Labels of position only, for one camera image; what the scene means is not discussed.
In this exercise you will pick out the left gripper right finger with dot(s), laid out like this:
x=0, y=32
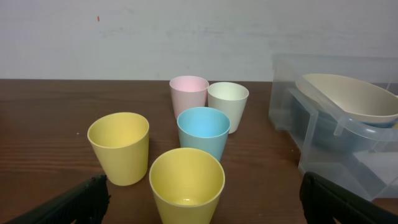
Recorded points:
x=326, y=202

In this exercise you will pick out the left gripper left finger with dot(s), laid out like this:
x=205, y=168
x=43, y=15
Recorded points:
x=85, y=203

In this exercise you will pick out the beige large bowl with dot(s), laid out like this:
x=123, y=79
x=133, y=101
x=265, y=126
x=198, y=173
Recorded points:
x=364, y=101

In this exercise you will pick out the yellow cup far left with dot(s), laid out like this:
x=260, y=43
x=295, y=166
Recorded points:
x=121, y=144

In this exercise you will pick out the yellow cup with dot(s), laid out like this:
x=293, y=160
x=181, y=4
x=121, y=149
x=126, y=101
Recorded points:
x=121, y=144
x=186, y=184

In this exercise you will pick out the clear plastic storage bin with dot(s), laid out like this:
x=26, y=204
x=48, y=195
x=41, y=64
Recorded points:
x=342, y=114

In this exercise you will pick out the yellow cup near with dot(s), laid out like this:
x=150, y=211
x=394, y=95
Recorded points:
x=186, y=184

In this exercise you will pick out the blue cup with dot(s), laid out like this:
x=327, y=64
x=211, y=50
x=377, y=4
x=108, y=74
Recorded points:
x=204, y=128

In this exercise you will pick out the pale green cup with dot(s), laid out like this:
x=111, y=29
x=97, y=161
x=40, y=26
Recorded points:
x=230, y=98

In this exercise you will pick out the pink cup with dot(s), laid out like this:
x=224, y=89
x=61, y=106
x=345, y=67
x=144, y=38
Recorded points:
x=188, y=92

